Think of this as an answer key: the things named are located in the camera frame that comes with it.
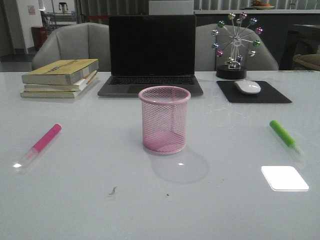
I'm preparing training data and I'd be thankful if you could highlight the ferris wheel desk ornament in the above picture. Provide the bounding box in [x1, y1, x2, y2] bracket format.
[211, 11, 261, 80]

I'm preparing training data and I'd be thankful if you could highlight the fruit bowl on counter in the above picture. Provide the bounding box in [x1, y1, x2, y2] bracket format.
[251, 0, 274, 10]

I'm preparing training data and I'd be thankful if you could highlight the right grey armchair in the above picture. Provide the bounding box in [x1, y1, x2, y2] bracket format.
[195, 23, 279, 71]

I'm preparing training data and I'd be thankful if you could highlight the pink mesh pen holder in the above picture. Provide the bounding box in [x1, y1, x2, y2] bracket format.
[138, 85, 191, 155]

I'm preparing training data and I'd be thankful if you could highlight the pink highlighter pen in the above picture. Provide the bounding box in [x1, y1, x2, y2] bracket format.
[18, 124, 62, 168]

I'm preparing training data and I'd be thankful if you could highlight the cream book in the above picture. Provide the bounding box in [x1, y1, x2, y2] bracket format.
[24, 70, 97, 92]
[20, 75, 96, 99]

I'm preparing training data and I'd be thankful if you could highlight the left grey armchair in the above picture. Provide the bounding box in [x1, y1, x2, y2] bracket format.
[31, 22, 111, 72]

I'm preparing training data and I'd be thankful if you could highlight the grey laptop computer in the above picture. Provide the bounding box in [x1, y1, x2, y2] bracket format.
[97, 14, 203, 97]

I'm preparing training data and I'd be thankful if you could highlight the white computer mouse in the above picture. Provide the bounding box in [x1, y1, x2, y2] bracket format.
[234, 79, 261, 95]

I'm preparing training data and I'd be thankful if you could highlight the grey armchair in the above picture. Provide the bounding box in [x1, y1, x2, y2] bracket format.
[31, 22, 111, 72]
[195, 23, 279, 71]

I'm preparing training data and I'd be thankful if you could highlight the green highlighter pen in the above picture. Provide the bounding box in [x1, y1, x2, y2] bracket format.
[269, 120, 306, 163]

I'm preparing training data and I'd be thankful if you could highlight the top yellow book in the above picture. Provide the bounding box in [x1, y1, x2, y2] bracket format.
[21, 58, 99, 85]

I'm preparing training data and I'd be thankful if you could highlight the dark side table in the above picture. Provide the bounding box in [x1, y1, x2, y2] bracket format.
[279, 24, 320, 70]

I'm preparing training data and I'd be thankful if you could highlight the black mouse pad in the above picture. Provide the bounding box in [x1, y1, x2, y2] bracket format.
[216, 80, 292, 104]

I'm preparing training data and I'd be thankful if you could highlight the bottom cream book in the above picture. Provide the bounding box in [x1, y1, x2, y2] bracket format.
[20, 75, 96, 99]

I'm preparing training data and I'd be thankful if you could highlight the red trash bin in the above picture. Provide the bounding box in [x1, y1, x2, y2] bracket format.
[31, 26, 47, 51]

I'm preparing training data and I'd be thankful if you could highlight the middle cream book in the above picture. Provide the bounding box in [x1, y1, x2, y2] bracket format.
[24, 70, 97, 92]

